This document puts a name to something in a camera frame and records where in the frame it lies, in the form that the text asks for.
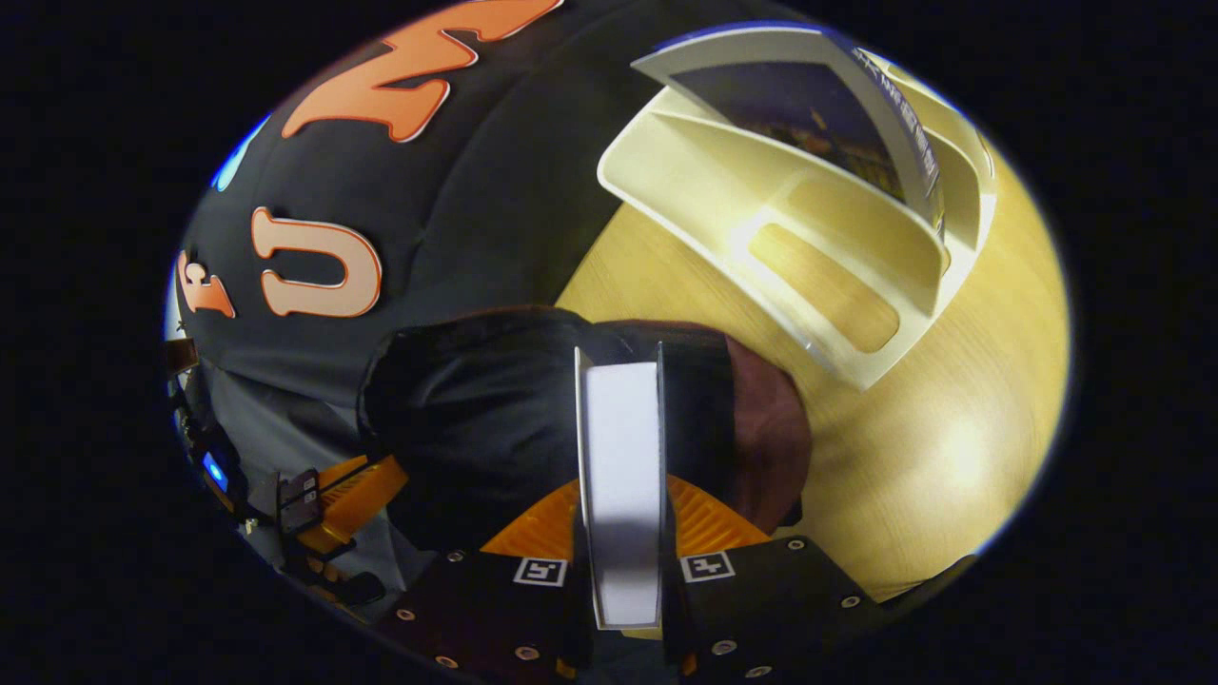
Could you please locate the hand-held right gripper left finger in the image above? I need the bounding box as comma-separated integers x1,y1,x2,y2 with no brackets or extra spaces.
381,479,593,682

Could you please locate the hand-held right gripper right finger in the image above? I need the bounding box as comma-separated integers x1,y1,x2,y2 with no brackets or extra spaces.
661,474,893,682

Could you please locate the maroon schoolbag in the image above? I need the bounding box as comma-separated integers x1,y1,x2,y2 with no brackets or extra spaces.
360,306,812,555

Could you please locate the white book with portrait cover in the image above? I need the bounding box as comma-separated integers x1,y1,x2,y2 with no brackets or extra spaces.
574,344,667,631

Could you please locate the white bookshelf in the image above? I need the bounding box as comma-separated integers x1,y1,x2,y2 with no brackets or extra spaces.
598,24,998,391

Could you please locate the white book with dark cover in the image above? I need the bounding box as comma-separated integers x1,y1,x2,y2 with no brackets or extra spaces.
633,24,948,231

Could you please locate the black backdrop cloth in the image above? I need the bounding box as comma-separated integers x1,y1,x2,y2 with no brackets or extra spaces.
176,0,857,591

